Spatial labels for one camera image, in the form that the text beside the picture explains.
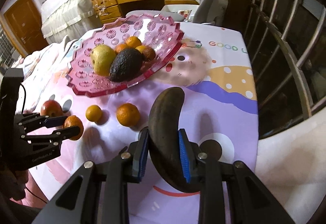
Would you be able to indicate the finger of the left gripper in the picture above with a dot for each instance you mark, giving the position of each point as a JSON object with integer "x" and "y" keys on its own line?
{"x": 62, "y": 134}
{"x": 35, "y": 120}

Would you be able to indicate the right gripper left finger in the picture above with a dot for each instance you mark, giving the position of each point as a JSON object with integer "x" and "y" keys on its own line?
{"x": 99, "y": 192}

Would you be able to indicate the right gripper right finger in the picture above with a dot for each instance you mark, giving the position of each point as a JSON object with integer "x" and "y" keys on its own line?
{"x": 228, "y": 190}

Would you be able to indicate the orange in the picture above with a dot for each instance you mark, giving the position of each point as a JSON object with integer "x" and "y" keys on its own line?
{"x": 73, "y": 120}
{"x": 120, "y": 47}
{"x": 128, "y": 115}

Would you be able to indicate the yellow pear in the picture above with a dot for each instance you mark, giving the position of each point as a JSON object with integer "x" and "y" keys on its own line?
{"x": 102, "y": 56}

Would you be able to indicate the blackened overripe banana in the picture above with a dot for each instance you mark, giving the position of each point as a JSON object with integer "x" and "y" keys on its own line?
{"x": 165, "y": 137}

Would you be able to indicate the dark brown avocado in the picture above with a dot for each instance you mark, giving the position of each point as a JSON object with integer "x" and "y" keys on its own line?
{"x": 126, "y": 65}

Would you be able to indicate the small dark red fruit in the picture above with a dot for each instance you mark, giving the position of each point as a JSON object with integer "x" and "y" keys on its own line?
{"x": 148, "y": 54}

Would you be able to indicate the person's left hand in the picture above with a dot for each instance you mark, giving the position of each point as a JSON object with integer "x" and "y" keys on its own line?
{"x": 13, "y": 184}

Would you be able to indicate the red yellow apple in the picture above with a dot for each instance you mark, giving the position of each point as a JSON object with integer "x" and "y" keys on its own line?
{"x": 51, "y": 108}

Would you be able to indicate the small light orange mandarin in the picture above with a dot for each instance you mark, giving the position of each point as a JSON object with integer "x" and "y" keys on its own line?
{"x": 93, "y": 113}

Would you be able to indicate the pastel patterned quilt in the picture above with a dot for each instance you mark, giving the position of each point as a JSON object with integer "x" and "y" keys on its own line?
{"x": 39, "y": 68}

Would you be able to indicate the brown wooden door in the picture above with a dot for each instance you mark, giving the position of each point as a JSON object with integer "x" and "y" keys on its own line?
{"x": 25, "y": 22}

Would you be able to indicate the mandarin in plate upper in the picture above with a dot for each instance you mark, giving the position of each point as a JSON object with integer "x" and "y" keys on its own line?
{"x": 133, "y": 42}

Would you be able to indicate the mandarin in plate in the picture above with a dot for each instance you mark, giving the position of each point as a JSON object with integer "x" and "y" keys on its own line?
{"x": 141, "y": 48}
{"x": 133, "y": 42}

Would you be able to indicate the mandarin in plate lower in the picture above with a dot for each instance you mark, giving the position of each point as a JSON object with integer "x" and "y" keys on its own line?
{"x": 141, "y": 48}

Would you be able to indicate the white lace cloth cover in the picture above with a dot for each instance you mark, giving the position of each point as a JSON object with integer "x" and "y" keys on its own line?
{"x": 71, "y": 18}

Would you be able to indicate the pink plastic fruit plate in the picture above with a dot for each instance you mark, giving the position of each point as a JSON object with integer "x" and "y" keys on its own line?
{"x": 160, "y": 35}

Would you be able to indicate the cartoon printed tablecloth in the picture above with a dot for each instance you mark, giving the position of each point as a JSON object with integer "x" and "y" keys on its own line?
{"x": 207, "y": 88}

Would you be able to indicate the metal bed railing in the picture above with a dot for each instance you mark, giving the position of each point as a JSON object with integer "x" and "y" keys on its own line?
{"x": 286, "y": 44}

